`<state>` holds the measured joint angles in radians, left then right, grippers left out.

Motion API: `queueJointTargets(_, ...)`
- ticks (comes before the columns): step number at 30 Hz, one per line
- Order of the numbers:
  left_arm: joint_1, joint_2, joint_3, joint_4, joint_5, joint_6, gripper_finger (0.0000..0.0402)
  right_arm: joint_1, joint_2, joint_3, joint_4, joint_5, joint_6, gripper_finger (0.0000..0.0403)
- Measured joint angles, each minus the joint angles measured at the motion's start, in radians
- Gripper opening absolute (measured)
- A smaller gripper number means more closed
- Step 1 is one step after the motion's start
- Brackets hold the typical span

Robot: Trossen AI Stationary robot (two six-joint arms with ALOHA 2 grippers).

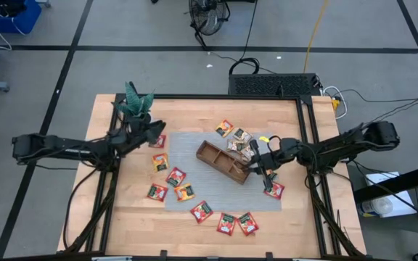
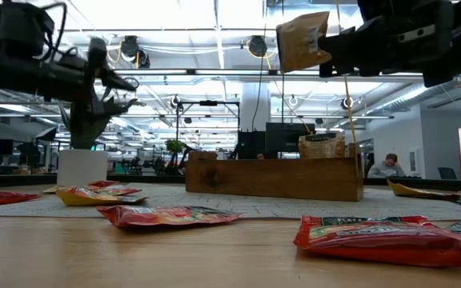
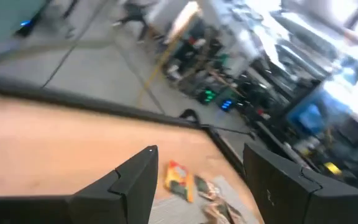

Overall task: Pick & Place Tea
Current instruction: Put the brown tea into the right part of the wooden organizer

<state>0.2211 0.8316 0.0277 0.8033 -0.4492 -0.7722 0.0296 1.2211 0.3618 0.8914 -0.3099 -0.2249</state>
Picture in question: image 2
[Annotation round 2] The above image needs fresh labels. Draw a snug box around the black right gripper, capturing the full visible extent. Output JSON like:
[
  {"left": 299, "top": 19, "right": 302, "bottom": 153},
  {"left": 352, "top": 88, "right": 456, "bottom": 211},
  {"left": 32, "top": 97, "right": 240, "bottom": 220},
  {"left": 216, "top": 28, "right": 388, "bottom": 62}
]
[{"left": 319, "top": 0, "right": 455, "bottom": 78}]

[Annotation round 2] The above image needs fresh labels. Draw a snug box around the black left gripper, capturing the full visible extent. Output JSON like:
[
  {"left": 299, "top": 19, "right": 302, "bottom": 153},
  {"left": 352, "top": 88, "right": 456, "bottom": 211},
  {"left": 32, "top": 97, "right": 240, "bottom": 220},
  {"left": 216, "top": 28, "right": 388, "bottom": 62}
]
[{"left": 40, "top": 37, "right": 140, "bottom": 117}]

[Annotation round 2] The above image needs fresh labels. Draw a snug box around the yellow tea packet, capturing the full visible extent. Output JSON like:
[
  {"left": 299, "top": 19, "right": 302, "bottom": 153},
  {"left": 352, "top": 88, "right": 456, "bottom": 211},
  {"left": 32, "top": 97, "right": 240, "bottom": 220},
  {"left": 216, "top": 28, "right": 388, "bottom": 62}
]
[
  {"left": 387, "top": 179, "right": 461, "bottom": 201},
  {"left": 55, "top": 186, "right": 148, "bottom": 207}
]

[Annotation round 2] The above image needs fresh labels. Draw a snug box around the wooden tea box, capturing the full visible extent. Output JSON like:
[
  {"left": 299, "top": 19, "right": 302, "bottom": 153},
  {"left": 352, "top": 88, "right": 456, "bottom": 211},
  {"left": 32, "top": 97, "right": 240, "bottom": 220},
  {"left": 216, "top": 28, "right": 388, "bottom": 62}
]
[{"left": 185, "top": 142, "right": 365, "bottom": 202}]

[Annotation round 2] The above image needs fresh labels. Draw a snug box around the green snake plant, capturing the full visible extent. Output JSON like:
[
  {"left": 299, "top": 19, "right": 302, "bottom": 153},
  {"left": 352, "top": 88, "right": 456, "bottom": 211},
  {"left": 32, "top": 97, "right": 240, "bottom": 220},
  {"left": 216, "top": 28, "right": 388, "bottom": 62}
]
[{"left": 52, "top": 86, "right": 139, "bottom": 151}]

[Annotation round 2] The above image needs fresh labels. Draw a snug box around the white plant pot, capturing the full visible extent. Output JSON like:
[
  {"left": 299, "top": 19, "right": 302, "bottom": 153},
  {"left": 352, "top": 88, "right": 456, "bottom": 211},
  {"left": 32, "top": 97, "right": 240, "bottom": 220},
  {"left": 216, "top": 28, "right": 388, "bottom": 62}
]
[{"left": 56, "top": 149, "right": 110, "bottom": 187}]

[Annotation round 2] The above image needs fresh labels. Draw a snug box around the small green plant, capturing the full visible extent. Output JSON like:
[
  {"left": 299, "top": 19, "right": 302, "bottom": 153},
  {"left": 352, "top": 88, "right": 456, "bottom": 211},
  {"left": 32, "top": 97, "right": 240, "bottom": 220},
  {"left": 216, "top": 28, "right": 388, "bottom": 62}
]
[{"left": 164, "top": 138, "right": 186, "bottom": 157}]

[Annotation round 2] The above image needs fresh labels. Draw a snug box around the white building column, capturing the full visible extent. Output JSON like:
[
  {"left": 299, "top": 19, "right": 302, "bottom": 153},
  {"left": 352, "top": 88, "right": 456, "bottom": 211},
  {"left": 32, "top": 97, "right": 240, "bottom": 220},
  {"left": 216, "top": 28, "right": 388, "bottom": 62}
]
[{"left": 240, "top": 82, "right": 272, "bottom": 133}]

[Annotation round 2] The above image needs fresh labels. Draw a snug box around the person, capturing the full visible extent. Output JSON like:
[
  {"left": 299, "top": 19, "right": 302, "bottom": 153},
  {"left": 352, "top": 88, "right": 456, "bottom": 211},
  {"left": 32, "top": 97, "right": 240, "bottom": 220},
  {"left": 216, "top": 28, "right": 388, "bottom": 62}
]
[{"left": 367, "top": 153, "right": 407, "bottom": 179}]

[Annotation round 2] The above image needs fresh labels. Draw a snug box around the black computer tower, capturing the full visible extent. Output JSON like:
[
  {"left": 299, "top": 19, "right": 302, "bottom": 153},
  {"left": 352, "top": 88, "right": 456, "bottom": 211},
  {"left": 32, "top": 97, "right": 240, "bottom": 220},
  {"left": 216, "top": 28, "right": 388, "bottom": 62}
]
[{"left": 237, "top": 130, "right": 267, "bottom": 159}]

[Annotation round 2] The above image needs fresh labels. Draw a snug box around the dark office chair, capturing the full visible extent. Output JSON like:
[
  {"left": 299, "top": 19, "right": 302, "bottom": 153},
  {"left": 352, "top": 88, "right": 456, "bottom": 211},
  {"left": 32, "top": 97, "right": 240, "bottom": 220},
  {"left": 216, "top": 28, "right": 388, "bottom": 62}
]
[{"left": 437, "top": 166, "right": 459, "bottom": 181}]

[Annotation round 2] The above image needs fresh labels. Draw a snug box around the grey woven placemat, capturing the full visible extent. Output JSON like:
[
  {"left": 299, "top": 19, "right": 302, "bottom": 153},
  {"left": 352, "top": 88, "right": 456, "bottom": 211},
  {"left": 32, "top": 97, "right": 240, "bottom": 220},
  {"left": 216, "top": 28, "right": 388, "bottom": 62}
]
[{"left": 0, "top": 182, "right": 461, "bottom": 221}]

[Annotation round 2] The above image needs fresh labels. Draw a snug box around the black cable reel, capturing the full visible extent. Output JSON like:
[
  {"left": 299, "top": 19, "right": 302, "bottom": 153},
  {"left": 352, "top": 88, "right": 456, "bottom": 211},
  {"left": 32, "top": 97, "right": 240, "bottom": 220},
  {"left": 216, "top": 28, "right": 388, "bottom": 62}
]
[
  {"left": 247, "top": 34, "right": 270, "bottom": 58},
  {"left": 118, "top": 34, "right": 151, "bottom": 69}
]

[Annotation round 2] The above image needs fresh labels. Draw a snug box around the yellow hanging cable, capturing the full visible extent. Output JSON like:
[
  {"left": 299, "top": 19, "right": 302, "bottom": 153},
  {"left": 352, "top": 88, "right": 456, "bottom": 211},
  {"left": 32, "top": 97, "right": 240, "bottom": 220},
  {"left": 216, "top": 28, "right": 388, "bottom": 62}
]
[{"left": 335, "top": 0, "right": 358, "bottom": 144}]

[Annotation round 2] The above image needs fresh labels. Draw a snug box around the black hanging cable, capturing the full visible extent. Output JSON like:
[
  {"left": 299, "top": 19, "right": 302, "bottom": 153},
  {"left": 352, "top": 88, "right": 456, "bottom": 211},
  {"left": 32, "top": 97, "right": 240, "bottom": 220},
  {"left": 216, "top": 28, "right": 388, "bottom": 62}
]
[{"left": 280, "top": 0, "right": 286, "bottom": 125}]

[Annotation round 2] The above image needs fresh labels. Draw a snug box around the black frame rig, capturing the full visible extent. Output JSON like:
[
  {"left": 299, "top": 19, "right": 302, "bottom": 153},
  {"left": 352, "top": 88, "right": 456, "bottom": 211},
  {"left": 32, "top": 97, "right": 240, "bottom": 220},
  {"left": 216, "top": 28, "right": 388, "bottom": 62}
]
[{"left": 175, "top": 99, "right": 241, "bottom": 142}]

